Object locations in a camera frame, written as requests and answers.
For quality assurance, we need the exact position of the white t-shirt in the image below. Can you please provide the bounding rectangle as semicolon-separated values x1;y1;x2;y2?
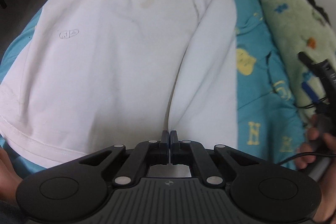
0;0;239;169

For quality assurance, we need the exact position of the right hand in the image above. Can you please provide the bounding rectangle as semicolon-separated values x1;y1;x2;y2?
301;114;334;180

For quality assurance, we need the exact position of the left hand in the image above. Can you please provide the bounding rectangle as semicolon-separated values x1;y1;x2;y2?
0;148;22;206

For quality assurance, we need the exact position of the green fleece blanket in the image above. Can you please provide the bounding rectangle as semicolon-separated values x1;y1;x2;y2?
260;0;335;122

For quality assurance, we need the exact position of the teal patterned bed sheet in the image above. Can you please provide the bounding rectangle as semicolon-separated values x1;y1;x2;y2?
0;0;306;175

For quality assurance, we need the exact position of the black cable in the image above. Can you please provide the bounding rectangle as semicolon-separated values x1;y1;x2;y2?
266;50;336;166

